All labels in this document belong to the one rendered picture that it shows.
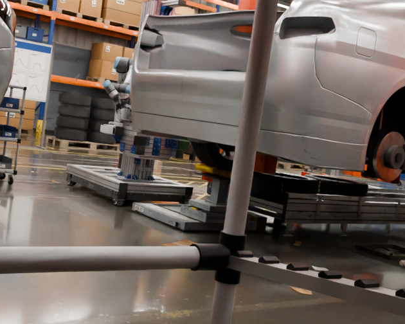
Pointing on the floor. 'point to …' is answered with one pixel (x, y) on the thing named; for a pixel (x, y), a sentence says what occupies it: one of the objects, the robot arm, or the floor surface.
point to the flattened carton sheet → (180, 243)
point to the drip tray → (401, 253)
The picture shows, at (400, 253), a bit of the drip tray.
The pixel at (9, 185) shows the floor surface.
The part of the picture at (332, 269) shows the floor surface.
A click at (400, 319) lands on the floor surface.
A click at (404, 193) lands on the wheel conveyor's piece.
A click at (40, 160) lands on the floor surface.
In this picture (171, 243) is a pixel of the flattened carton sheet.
